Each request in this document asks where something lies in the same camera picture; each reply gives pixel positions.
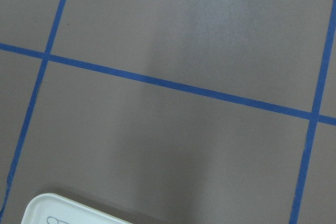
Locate cream rabbit print tray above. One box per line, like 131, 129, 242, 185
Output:
21, 193, 136, 223

